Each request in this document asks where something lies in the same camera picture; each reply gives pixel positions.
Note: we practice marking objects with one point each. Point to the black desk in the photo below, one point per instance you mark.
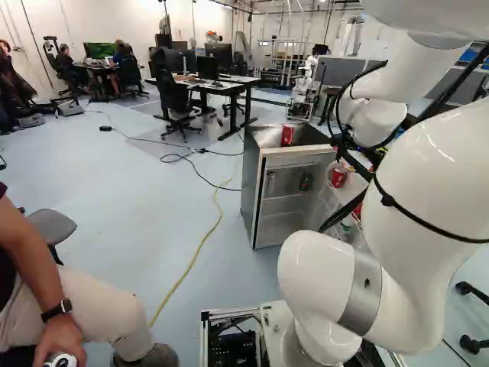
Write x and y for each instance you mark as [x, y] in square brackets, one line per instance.
[229, 82]

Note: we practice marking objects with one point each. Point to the black office chair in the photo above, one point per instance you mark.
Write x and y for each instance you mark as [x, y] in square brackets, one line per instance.
[168, 84]

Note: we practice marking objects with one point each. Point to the red drink can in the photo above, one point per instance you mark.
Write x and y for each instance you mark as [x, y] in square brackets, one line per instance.
[287, 134]
[338, 177]

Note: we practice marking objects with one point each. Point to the white robot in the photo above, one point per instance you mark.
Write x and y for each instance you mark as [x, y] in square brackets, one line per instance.
[305, 88]

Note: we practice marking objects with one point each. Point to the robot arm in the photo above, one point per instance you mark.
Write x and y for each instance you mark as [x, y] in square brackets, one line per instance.
[439, 160]

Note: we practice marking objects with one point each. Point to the grey padded chair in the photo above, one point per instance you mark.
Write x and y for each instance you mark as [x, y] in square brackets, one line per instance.
[53, 227]

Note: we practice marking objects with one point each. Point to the open fridge door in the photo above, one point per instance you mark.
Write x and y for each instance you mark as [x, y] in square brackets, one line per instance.
[355, 187]

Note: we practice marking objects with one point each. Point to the red drink pack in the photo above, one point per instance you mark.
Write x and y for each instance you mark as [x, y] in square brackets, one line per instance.
[357, 212]

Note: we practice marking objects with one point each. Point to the white bottle with green band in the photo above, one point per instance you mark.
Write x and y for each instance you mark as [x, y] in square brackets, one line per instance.
[347, 225]

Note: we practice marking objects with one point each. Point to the small black-topped fridge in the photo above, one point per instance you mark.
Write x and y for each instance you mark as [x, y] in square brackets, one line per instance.
[252, 172]

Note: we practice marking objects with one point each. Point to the dark green bottle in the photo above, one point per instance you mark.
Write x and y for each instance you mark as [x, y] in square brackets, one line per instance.
[304, 181]

